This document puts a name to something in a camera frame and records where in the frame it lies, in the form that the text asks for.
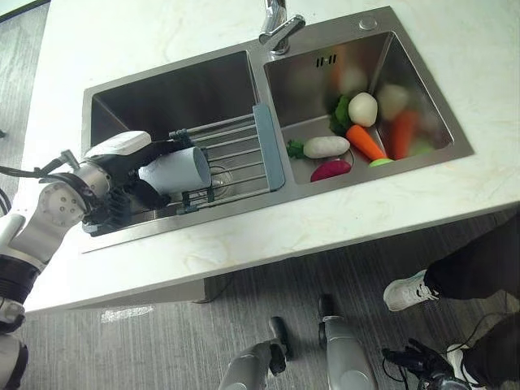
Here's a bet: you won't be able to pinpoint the round white radish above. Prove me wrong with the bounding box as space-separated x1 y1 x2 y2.
348 92 379 128

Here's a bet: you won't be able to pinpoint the person's white shoe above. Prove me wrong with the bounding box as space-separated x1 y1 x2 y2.
446 343 480 388
383 269 441 313

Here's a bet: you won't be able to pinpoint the round sink drain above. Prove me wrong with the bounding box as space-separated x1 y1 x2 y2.
210 165 235 191

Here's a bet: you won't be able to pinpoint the red beet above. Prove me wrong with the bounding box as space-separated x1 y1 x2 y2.
310 159 352 183

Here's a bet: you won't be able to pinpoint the person's leg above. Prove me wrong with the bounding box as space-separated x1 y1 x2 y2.
424 214 520 302
462 314 520 390

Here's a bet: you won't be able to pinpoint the green lettuce leaf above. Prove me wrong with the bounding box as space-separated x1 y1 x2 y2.
328 94 353 137

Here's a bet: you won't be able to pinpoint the white ceramic cup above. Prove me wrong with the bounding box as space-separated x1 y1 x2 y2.
137 146 211 195

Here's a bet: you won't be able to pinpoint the silver robot left leg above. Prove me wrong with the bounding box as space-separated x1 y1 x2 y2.
218 316 294 390

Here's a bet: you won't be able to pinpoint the long white radish green leaves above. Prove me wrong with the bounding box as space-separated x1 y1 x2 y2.
286 136 351 160

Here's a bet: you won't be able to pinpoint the black floor cable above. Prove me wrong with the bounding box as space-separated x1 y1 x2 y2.
462 302 511 350

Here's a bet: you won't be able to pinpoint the chrome faucet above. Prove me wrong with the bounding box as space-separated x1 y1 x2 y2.
258 0 306 56

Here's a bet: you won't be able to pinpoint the stainless steel double sink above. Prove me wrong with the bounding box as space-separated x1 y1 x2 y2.
80 6 475 254

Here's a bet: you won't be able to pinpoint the orange carrot green top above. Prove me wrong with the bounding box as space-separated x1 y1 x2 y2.
345 124 394 168

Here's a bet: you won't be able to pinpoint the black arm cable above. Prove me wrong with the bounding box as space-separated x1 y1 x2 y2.
0 149 85 182

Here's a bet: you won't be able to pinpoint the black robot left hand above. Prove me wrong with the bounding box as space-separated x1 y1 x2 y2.
83 130 193 210

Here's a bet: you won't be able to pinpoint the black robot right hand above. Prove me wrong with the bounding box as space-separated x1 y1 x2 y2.
381 338 462 390

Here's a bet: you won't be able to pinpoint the metal drain rack grey handle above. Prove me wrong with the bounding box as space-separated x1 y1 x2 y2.
169 104 286 215

